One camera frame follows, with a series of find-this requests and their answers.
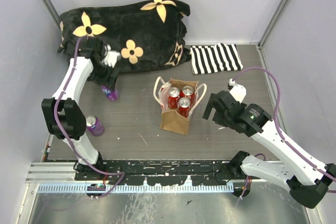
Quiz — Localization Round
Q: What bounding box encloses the white slotted cable duct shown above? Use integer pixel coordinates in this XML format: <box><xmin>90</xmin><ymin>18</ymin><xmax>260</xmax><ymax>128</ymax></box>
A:
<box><xmin>37</xmin><ymin>183</ymin><xmax>234</xmax><ymax>194</ymax></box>

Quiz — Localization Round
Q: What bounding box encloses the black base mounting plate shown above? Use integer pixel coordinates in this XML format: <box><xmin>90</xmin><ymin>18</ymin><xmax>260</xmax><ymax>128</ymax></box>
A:
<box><xmin>73</xmin><ymin>159</ymin><xmax>246</xmax><ymax>186</ymax></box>

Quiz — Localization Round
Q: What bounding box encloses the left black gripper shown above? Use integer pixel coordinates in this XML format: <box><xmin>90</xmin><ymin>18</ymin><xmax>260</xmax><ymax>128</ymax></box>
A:
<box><xmin>90</xmin><ymin>59</ymin><xmax>121</xmax><ymax>91</ymax></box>

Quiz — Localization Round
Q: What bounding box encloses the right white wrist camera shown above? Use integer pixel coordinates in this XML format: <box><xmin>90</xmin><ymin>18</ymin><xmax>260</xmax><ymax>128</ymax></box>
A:
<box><xmin>228</xmin><ymin>79</ymin><xmax>247</xmax><ymax>103</ymax></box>

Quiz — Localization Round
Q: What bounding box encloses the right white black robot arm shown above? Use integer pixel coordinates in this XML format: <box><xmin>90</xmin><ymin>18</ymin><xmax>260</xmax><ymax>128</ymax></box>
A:
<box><xmin>203</xmin><ymin>86</ymin><xmax>335</xmax><ymax>209</ymax></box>

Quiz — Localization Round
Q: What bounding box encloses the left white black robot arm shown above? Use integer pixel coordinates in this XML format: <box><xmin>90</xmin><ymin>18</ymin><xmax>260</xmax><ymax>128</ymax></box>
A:
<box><xmin>41</xmin><ymin>36</ymin><xmax>121</xmax><ymax>180</ymax></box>

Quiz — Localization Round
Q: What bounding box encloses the brown canvas bag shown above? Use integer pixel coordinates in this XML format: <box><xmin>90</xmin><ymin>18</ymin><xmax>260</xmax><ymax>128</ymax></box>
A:
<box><xmin>153</xmin><ymin>77</ymin><xmax>207</xmax><ymax>135</ymax></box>

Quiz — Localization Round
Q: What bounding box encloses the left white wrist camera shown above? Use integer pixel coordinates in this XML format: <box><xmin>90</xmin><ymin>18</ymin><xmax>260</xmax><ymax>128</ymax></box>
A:
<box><xmin>101</xmin><ymin>44</ymin><xmax>121</xmax><ymax>68</ymax></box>

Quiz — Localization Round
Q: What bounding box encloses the black white striped cloth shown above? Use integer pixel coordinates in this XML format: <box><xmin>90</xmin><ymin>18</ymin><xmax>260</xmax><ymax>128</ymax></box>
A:
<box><xmin>190</xmin><ymin>43</ymin><xmax>243</xmax><ymax>74</ymax></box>

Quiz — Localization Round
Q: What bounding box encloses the red cola can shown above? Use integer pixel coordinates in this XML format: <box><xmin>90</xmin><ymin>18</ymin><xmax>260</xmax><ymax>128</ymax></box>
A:
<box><xmin>180</xmin><ymin>85</ymin><xmax>195</xmax><ymax>104</ymax></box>
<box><xmin>168</xmin><ymin>87</ymin><xmax>180</xmax><ymax>109</ymax></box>
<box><xmin>177</xmin><ymin>97</ymin><xmax>191</xmax><ymax>118</ymax></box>

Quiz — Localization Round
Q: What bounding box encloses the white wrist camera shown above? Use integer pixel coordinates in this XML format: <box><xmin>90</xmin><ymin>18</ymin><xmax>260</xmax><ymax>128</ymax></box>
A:
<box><xmin>228</xmin><ymin>79</ymin><xmax>247</xmax><ymax>103</ymax></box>
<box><xmin>101</xmin><ymin>44</ymin><xmax>121</xmax><ymax>68</ymax></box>

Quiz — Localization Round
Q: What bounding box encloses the purple soda can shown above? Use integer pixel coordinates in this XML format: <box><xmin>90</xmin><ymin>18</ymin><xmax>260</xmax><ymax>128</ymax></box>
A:
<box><xmin>86</xmin><ymin>115</ymin><xmax>104</xmax><ymax>136</ymax></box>
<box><xmin>101</xmin><ymin>85</ymin><xmax>119</xmax><ymax>101</ymax></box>

